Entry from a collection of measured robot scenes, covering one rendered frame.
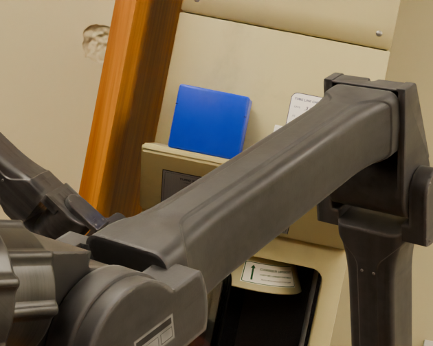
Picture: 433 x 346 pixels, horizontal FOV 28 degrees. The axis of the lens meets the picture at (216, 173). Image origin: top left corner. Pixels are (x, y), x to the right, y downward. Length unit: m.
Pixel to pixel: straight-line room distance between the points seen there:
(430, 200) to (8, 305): 0.45
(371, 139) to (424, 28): 1.08
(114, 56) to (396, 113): 0.60
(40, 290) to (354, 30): 0.96
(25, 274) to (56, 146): 1.38
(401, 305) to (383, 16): 0.59
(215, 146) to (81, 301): 0.77
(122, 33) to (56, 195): 0.29
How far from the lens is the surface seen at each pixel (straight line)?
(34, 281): 0.41
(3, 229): 0.43
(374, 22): 1.31
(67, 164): 1.78
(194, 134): 1.19
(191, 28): 1.31
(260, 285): 1.33
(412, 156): 0.75
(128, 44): 1.23
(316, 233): 1.26
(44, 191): 1.05
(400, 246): 0.78
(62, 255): 0.44
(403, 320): 0.85
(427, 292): 1.78
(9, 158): 1.08
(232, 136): 1.19
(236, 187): 0.56
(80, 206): 1.06
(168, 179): 1.23
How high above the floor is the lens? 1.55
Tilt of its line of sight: 3 degrees down
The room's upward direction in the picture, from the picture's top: 11 degrees clockwise
